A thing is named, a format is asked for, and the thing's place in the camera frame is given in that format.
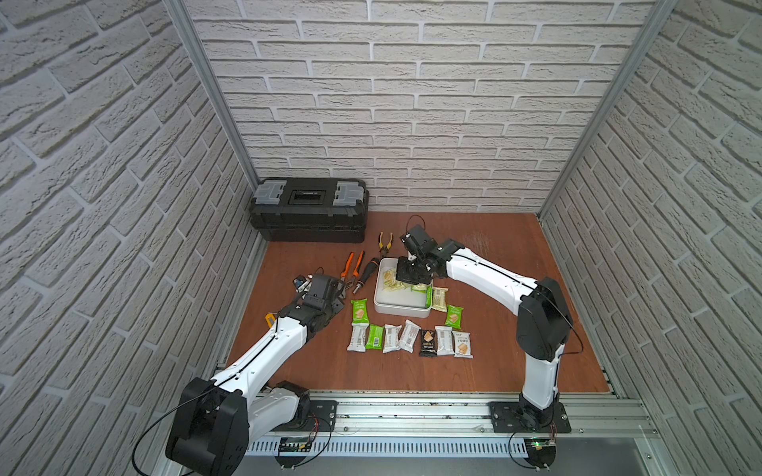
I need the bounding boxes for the green cookie packet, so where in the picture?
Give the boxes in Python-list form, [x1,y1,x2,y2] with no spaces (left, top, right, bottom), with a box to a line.
[444,305,464,330]
[365,324,385,350]
[426,286,434,309]
[351,299,370,325]

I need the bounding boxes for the pale yellow cookie packet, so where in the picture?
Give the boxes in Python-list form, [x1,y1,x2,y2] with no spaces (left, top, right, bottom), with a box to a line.
[430,287,448,313]
[382,269,416,292]

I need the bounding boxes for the grey storage box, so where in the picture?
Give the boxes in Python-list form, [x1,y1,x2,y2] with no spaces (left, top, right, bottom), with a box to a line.
[373,258,432,319]

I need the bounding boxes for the white cookie packet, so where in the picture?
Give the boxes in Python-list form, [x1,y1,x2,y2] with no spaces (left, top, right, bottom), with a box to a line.
[435,325,454,356]
[452,330,473,359]
[347,322,369,353]
[383,324,402,354]
[399,319,421,353]

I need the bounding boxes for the black cookie packet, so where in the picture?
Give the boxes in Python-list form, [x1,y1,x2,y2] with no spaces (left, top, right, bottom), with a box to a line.
[419,329,437,358]

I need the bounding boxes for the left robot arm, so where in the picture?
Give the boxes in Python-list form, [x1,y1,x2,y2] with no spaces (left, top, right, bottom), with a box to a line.
[165,274,345,475]

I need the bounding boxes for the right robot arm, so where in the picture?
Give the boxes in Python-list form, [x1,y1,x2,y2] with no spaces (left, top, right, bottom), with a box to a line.
[396,225,573,432]

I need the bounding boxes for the black toolbox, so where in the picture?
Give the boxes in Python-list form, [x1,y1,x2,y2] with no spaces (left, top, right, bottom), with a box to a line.
[249,178,369,243]

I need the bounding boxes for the left controller board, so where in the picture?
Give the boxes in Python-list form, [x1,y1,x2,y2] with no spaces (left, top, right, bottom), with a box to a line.
[275,436,317,469]

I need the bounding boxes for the controller board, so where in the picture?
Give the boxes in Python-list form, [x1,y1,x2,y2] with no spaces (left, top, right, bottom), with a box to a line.
[524,438,557,469]
[275,436,317,469]

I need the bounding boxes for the right controller board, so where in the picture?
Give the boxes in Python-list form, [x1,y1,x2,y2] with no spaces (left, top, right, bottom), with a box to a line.
[524,438,557,469]

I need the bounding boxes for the orange handled groove pliers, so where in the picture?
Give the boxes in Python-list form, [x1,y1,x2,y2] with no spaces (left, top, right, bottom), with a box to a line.
[339,250,365,299]

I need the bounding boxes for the yellow handled small pliers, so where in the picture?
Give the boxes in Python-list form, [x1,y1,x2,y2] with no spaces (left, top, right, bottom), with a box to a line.
[378,232,394,259]

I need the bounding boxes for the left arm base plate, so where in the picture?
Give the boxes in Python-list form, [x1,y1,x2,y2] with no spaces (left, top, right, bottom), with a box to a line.
[286,400,337,432]

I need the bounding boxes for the aluminium front rail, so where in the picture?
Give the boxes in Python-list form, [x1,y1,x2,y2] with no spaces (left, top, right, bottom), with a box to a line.
[311,390,660,438]

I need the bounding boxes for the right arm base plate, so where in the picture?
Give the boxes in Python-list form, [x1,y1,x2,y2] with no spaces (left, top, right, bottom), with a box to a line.
[487,401,572,434]

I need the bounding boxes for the left aluminium frame post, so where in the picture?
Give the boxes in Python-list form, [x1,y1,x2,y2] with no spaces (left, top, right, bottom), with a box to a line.
[165,0,259,190]

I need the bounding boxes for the aluminium frame post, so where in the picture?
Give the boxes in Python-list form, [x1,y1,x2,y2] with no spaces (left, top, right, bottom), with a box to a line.
[165,0,259,190]
[537,0,679,225]

